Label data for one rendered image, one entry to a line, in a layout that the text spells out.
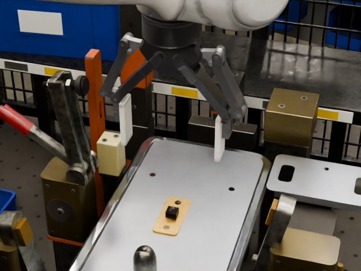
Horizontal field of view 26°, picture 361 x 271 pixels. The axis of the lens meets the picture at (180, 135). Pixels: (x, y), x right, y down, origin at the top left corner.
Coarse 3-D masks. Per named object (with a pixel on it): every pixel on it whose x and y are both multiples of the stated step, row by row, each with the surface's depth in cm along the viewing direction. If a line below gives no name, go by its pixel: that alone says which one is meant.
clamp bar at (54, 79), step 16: (48, 80) 109; (64, 80) 110; (80, 80) 107; (64, 96) 108; (64, 112) 110; (80, 112) 113; (64, 128) 111; (80, 128) 114; (64, 144) 113; (80, 144) 116; (80, 160) 114
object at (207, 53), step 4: (200, 48) 100; (204, 48) 100; (208, 48) 100; (212, 48) 100; (216, 48) 99; (220, 48) 99; (204, 52) 99; (208, 52) 99; (212, 52) 99; (220, 52) 99; (204, 56) 100; (208, 56) 99; (224, 56) 100; (208, 60) 100; (224, 60) 100; (208, 64) 99
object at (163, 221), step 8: (168, 200) 120; (176, 200) 120; (184, 200) 120; (168, 208) 117; (176, 208) 117; (184, 208) 118; (160, 216) 117; (168, 216) 116; (176, 216) 116; (184, 216) 117; (160, 224) 115; (168, 224) 115; (176, 224) 115; (160, 232) 114; (168, 232) 114; (176, 232) 114
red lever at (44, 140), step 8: (0, 112) 114; (8, 112) 114; (16, 112) 115; (8, 120) 114; (16, 120) 114; (24, 120) 115; (16, 128) 115; (24, 128) 114; (32, 128) 115; (32, 136) 115; (40, 136) 115; (48, 136) 116; (40, 144) 116; (48, 144) 115; (56, 144) 116; (56, 152) 116; (64, 152) 116; (64, 160) 116
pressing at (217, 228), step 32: (160, 160) 129; (192, 160) 129; (224, 160) 129; (256, 160) 129; (128, 192) 122; (160, 192) 122; (192, 192) 122; (224, 192) 122; (256, 192) 122; (96, 224) 115; (128, 224) 116; (192, 224) 116; (224, 224) 116; (96, 256) 110; (128, 256) 110; (160, 256) 110; (192, 256) 110; (224, 256) 110
